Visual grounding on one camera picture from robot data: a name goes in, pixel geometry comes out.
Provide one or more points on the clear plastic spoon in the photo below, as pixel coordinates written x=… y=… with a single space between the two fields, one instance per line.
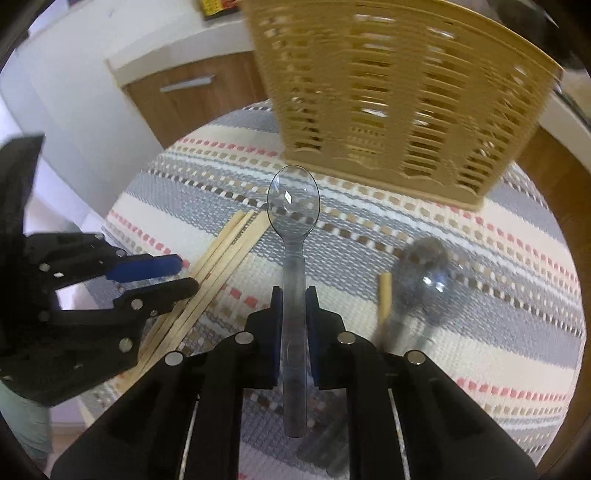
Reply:
x=425 y=272
x=293 y=203

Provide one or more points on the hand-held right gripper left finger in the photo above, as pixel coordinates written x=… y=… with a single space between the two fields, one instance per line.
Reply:
x=276 y=332

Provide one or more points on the white kitchen countertop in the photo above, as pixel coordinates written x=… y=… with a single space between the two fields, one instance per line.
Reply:
x=138 y=41

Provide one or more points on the person's light green clothing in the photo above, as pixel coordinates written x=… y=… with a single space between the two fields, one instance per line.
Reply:
x=21 y=424

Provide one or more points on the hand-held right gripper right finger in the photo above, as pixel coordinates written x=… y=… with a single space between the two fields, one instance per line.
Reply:
x=314 y=341

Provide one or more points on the wooden kitchen base cabinet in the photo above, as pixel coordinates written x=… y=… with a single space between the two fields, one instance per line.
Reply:
x=194 y=115

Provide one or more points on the tan plastic utensil basket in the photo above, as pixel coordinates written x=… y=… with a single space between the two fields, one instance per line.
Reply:
x=392 y=92

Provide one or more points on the striped woven table mat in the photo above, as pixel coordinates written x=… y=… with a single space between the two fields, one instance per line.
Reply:
x=485 y=286

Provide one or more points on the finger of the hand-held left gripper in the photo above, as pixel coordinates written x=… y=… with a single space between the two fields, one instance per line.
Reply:
x=171 y=290
x=147 y=267

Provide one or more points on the wooden chopstick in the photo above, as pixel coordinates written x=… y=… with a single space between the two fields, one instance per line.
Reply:
x=238 y=249
x=223 y=240
x=227 y=277
x=385 y=295
x=233 y=240

